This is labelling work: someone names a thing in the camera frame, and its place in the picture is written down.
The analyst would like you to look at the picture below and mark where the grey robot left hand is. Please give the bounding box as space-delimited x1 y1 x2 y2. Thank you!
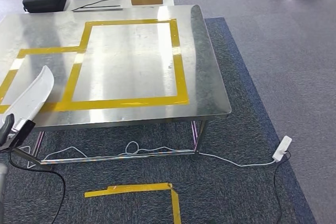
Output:
0 113 15 147

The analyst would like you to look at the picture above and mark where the white curved plastic part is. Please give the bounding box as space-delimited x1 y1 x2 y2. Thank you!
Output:
2 65 54 133

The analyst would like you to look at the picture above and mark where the stainless steel workbench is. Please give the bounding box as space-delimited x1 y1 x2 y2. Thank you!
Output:
0 4 233 172

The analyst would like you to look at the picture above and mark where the white power strip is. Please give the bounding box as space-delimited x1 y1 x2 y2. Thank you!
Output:
272 135 292 163

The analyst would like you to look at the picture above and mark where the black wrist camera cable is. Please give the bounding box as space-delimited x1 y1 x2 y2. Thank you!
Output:
8 147 66 224

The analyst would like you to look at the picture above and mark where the white power cable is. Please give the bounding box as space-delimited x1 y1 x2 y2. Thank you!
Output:
20 141 276 169

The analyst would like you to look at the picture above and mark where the black power cable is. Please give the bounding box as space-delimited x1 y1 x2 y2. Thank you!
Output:
273 150 291 224

